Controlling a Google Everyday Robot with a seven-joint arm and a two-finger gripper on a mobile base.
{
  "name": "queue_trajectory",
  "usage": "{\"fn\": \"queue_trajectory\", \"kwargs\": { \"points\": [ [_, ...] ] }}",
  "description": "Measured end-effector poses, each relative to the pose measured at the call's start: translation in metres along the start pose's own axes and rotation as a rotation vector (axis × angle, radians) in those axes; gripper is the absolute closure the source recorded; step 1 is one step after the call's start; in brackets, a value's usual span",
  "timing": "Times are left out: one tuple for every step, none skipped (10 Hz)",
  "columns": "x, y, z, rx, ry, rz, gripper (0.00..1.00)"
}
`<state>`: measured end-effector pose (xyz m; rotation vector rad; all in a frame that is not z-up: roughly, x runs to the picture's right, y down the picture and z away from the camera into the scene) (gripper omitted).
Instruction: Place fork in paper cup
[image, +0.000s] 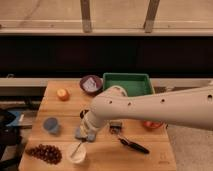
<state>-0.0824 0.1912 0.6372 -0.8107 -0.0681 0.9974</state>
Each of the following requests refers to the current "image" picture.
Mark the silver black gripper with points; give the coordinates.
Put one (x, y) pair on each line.
(86, 130)

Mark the silver fork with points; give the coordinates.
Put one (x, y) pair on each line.
(75, 151)

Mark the white paper cup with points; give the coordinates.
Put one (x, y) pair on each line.
(79, 157)

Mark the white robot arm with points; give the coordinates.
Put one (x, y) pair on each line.
(190, 108)

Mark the blue plastic cup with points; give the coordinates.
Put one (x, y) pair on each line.
(51, 125)

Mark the blue sponge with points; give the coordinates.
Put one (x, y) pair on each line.
(80, 136)

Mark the bunch of dark grapes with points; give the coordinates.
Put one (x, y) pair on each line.
(48, 153)

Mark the peach fruit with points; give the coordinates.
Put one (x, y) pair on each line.
(63, 94)

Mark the purple bowl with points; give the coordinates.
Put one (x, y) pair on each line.
(91, 84)

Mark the orange bowl with carrot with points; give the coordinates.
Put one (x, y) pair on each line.
(152, 125)

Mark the green plastic bin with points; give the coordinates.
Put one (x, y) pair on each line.
(135, 84)

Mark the black handled peeler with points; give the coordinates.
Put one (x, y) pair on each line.
(134, 145)

